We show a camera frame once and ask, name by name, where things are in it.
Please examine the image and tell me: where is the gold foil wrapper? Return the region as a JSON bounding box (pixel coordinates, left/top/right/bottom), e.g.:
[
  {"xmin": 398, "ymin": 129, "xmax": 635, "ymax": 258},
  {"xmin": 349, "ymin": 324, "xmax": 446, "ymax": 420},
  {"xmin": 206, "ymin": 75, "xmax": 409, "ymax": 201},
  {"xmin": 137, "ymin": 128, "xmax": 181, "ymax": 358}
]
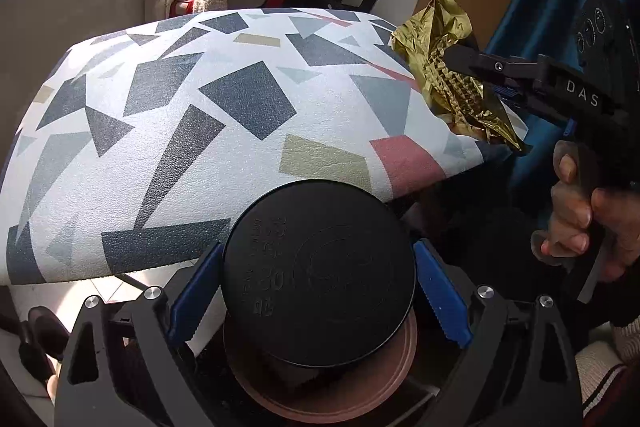
[{"xmin": 390, "ymin": 0, "xmax": 529, "ymax": 155}]

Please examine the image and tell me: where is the black round lid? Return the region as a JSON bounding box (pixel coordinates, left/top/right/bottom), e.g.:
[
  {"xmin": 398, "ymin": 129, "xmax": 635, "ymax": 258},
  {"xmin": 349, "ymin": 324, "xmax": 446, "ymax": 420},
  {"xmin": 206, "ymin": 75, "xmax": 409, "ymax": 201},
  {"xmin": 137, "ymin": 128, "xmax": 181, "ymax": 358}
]
[{"xmin": 221, "ymin": 180, "xmax": 416, "ymax": 367}]

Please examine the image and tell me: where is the brown round trash bin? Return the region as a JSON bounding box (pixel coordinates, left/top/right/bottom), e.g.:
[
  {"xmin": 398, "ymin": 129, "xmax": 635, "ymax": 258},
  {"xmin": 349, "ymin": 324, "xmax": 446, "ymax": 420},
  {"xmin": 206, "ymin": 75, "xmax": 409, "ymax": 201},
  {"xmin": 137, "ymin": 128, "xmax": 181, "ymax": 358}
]
[{"xmin": 222, "ymin": 312, "xmax": 418, "ymax": 425}]

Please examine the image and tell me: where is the person's right hand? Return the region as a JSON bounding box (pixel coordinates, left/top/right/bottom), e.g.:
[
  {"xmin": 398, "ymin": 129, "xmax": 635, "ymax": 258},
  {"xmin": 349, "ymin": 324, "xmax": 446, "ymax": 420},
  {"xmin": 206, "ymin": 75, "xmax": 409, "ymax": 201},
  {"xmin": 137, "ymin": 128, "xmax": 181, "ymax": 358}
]
[{"xmin": 532, "ymin": 141, "xmax": 639, "ymax": 282}]

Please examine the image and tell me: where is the black shoe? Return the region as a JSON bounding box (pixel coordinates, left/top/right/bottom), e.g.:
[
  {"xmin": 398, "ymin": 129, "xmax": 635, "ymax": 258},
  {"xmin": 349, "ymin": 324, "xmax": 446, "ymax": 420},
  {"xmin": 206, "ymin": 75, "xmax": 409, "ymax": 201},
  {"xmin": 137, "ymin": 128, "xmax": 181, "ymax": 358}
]
[{"xmin": 18, "ymin": 306, "xmax": 70, "ymax": 384}]

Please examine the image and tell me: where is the geometric patterned table cover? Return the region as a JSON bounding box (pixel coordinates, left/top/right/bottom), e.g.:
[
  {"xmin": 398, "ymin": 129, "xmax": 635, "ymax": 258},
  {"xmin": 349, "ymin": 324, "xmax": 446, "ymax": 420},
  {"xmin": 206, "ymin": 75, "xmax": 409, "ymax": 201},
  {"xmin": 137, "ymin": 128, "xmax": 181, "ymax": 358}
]
[{"xmin": 1, "ymin": 9, "xmax": 508, "ymax": 285}]

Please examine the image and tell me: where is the black camera box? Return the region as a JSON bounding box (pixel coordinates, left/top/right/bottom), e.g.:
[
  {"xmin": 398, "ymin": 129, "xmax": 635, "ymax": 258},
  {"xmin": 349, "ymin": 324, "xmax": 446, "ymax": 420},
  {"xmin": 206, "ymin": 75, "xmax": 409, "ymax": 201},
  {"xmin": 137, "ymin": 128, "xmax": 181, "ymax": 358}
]
[{"xmin": 573, "ymin": 0, "xmax": 639, "ymax": 103}]

